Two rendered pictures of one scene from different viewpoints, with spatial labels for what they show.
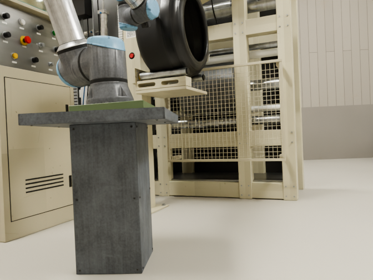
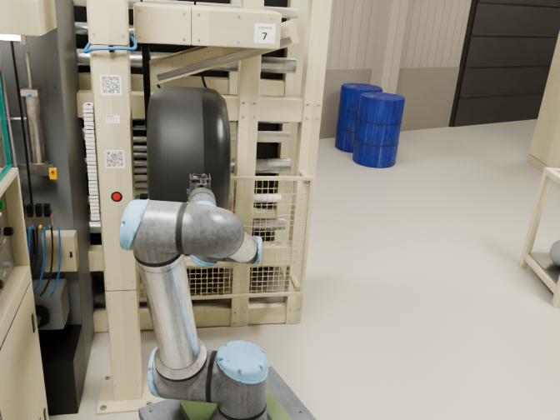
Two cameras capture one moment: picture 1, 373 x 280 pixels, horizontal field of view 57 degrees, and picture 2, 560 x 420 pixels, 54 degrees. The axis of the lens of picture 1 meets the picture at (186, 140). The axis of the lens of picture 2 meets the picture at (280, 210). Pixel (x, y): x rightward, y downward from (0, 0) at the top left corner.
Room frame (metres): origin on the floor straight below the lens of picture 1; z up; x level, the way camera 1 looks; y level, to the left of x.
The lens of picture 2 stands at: (0.29, 1.01, 1.92)
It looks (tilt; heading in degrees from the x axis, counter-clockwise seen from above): 23 degrees down; 324
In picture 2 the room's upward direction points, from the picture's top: 4 degrees clockwise
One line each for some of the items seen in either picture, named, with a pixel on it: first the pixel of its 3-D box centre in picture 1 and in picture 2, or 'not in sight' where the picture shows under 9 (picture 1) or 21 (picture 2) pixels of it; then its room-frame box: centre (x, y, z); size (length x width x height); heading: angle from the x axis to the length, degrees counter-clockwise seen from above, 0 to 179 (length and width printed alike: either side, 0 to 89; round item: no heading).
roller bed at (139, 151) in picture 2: not in sight; (132, 162); (2.77, 0.13, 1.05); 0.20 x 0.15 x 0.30; 67
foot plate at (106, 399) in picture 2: (143, 207); (127, 391); (2.42, 0.32, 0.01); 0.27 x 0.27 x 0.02; 67
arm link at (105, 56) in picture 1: (105, 59); (239, 377); (1.41, 0.31, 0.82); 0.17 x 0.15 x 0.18; 51
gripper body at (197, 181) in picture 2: not in sight; (200, 190); (1.90, 0.20, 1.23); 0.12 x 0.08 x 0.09; 157
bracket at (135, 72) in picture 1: (149, 79); not in sight; (2.41, 0.24, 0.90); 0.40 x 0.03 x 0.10; 157
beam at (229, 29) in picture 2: not in sight; (207, 25); (2.56, -0.15, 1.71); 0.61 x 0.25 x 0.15; 67
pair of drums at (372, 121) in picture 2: not in sight; (367, 122); (5.04, -3.59, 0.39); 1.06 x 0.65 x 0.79; 176
